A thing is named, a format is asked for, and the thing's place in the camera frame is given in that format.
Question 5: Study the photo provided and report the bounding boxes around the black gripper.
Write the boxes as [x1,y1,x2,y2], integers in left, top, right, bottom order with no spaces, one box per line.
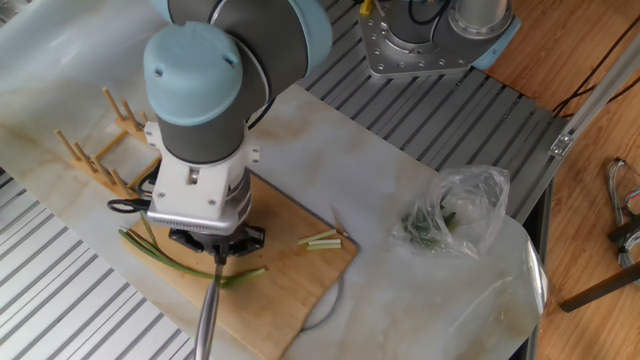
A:
[168,223,266,266]

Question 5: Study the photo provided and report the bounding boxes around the green garlic stalk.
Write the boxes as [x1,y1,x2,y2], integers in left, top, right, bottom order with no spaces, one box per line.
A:
[118,212,269,290]

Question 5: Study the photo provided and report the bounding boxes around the steel cleaver knife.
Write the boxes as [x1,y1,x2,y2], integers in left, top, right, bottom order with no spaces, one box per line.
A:
[193,260,227,360]

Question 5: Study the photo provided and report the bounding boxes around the chopped green garlic leaves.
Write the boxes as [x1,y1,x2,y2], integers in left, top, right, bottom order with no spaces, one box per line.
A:
[399,207,459,249]

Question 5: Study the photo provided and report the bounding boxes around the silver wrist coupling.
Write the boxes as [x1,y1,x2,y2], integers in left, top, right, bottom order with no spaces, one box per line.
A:
[227,168,253,224]

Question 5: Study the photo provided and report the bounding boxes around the wooden peg dish rack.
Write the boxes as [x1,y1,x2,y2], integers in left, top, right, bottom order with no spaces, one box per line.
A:
[54,87,164,201]

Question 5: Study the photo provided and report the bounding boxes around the clear plastic bag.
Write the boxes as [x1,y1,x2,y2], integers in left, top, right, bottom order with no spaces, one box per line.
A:
[389,164,511,260]

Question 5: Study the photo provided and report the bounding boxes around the black metal bar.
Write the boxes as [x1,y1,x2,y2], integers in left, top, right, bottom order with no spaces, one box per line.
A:
[558,262,640,314]
[607,217,640,244]

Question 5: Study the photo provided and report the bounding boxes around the silver wrist camera bar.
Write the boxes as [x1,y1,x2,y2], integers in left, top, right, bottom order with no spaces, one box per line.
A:
[145,208,251,237]

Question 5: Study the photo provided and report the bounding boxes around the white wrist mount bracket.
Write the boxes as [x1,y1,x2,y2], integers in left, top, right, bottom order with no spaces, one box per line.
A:
[143,119,262,221]

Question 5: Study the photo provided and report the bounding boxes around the wooden cutting board metal handle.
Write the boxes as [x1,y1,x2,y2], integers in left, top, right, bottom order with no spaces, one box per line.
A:
[120,172,359,360]

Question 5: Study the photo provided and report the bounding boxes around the black gripper cable bundle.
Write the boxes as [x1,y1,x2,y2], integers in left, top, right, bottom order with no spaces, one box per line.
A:
[106,164,162,215]

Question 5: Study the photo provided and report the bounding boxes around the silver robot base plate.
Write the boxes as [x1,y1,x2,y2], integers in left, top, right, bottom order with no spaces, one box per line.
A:
[359,0,481,79]

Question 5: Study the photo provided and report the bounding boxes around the black floor cables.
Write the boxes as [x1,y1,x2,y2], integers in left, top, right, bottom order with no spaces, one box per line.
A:
[552,14,640,119]

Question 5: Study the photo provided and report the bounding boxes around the aluminium frame post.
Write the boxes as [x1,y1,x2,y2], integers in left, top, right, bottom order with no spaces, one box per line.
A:
[547,30,640,160]

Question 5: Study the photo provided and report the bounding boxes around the grey coloured cable bundle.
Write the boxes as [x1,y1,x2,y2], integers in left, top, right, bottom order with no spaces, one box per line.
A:
[608,157,640,269]

